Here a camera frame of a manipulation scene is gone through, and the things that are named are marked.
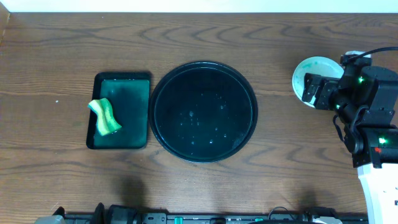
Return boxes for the green plate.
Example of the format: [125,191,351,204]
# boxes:
[292,57,343,101]

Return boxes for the green sponge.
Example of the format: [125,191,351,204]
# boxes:
[88,98,122,136]

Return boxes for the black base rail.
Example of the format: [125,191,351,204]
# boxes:
[35,203,369,224]

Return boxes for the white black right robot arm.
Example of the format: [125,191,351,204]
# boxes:
[302,65,397,223]

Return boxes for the round black tray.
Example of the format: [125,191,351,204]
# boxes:
[148,61,258,163]

